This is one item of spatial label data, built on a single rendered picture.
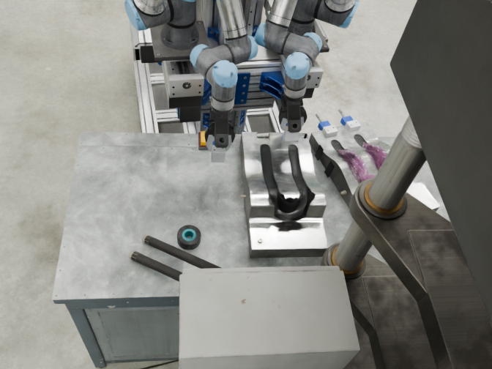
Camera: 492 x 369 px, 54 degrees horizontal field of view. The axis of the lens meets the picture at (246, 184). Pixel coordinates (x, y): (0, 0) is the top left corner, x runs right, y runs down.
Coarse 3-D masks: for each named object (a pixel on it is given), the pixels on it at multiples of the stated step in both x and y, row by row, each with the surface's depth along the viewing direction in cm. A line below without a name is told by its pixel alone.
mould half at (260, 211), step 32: (256, 160) 179; (288, 160) 181; (256, 192) 164; (288, 192) 166; (320, 192) 167; (256, 224) 165; (288, 224) 166; (320, 224) 168; (256, 256) 163; (288, 256) 165; (320, 256) 167
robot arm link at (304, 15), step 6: (300, 0) 185; (306, 0) 185; (312, 0) 184; (318, 0) 184; (300, 6) 187; (306, 6) 186; (312, 6) 185; (318, 6) 184; (294, 12) 191; (300, 12) 189; (306, 12) 189; (312, 12) 187; (294, 18) 192; (300, 18) 191; (306, 18) 191; (312, 18) 193
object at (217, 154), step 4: (212, 148) 171; (216, 148) 171; (220, 148) 171; (224, 148) 171; (212, 152) 169; (216, 152) 170; (220, 152) 170; (224, 152) 170; (212, 156) 171; (216, 156) 171; (220, 156) 171; (224, 156) 171; (212, 160) 173; (216, 160) 173; (220, 160) 173; (224, 160) 173
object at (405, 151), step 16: (400, 144) 77; (416, 144) 75; (384, 160) 84; (400, 160) 79; (416, 160) 77; (384, 176) 83; (400, 176) 81; (368, 192) 90; (384, 192) 85; (400, 192) 84; (384, 208) 88; (352, 224) 98; (352, 240) 100; (368, 240) 98; (336, 256) 109; (352, 256) 103
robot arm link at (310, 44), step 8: (312, 32) 161; (288, 40) 159; (296, 40) 159; (304, 40) 159; (312, 40) 159; (320, 40) 161; (288, 48) 160; (296, 48) 159; (304, 48) 158; (312, 48) 158; (320, 48) 162; (312, 56) 158
